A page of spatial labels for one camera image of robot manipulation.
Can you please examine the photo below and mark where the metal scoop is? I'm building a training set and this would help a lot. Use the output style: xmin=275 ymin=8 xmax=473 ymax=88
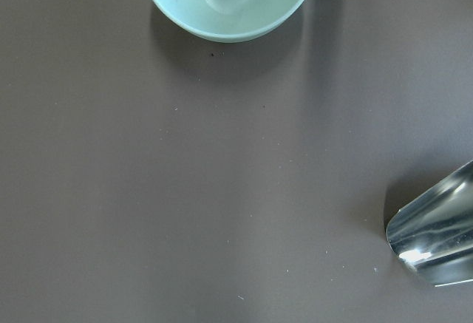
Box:
xmin=386 ymin=162 xmax=472 ymax=287

